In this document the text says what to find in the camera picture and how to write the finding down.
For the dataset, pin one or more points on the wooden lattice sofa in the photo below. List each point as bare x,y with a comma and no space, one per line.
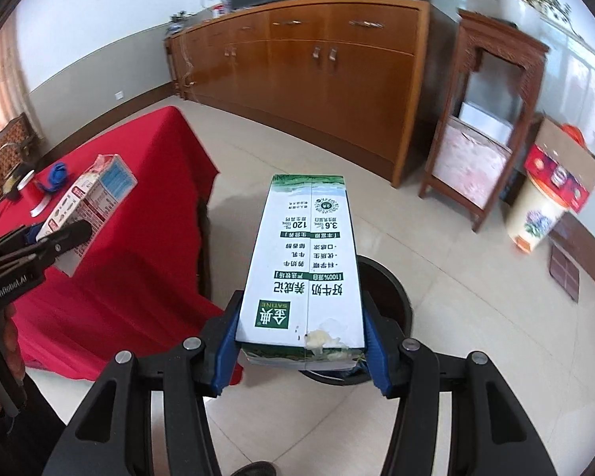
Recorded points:
7,141

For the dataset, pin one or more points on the green and white carton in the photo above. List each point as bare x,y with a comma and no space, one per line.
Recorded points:
302,267

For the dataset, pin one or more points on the black trash bin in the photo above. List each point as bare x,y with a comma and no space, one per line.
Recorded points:
389,287

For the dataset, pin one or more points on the wooden sideboard cabinet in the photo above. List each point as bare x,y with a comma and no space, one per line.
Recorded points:
302,74

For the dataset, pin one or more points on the red tablecloth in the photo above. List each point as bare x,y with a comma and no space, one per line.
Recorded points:
144,238

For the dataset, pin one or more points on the red and white carton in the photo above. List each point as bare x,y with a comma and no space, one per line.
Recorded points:
94,193

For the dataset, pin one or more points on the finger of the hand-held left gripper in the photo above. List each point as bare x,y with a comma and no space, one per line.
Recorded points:
5,243
64,238

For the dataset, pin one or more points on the blue towel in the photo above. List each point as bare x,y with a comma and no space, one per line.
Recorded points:
54,176

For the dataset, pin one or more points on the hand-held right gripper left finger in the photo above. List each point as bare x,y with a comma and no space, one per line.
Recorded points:
225,352

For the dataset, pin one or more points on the patterned curtain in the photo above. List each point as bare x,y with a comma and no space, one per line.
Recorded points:
0,89

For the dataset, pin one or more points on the black teapot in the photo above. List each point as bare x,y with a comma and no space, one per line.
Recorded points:
11,184

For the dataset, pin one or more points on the flowered white bin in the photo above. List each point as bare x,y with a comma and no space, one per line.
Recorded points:
535,215

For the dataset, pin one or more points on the person's left hand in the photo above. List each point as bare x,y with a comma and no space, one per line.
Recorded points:
7,339

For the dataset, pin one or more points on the cardboard box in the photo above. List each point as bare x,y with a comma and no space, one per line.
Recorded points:
567,168

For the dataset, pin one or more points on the carved wooden stand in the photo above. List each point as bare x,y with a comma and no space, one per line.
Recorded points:
476,158

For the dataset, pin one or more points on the brown tile panel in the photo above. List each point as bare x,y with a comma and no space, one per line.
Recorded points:
565,270

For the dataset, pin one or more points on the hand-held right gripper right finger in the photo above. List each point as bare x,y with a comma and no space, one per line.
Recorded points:
382,362

